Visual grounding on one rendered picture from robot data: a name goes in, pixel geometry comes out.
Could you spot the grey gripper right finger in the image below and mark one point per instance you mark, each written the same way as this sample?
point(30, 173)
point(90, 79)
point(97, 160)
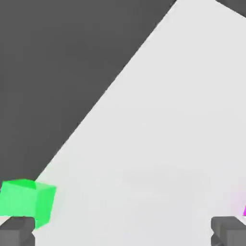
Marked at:
point(228, 233)

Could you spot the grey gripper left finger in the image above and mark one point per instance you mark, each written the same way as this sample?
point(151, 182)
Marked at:
point(16, 233)

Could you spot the small magenta cube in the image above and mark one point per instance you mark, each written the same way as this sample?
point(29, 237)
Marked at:
point(244, 211)

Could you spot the small green cube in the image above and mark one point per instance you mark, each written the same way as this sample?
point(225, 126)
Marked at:
point(23, 199)

